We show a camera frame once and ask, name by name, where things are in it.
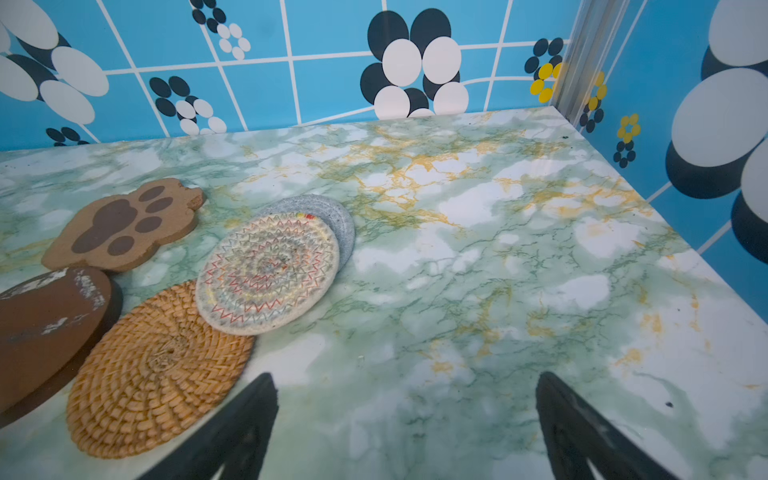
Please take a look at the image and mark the plain brown round coaster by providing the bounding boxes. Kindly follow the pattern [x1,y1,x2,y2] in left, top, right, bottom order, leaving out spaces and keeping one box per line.
[0,278,125,430]

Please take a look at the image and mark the aluminium corner post right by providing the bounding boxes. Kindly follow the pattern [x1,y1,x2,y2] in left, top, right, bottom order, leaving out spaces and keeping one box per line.
[551,0,629,127]

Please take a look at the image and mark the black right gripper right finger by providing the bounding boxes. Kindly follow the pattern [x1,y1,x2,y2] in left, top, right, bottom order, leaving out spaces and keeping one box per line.
[536,371,675,479]

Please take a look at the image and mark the grey woven round coaster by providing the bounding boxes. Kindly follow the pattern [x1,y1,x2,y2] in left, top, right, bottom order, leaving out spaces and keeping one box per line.
[255,194,356,269]

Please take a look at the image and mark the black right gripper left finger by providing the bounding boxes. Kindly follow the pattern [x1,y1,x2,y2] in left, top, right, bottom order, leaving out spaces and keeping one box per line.
[142,372,279,479]

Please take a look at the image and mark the rattan wicker round coaster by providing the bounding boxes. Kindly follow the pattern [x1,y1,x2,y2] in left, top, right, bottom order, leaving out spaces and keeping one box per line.
[66,281,254,459]

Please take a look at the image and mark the paw print cork coaster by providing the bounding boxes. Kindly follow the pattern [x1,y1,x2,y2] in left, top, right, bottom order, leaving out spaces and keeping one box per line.
[41,178,206,273]

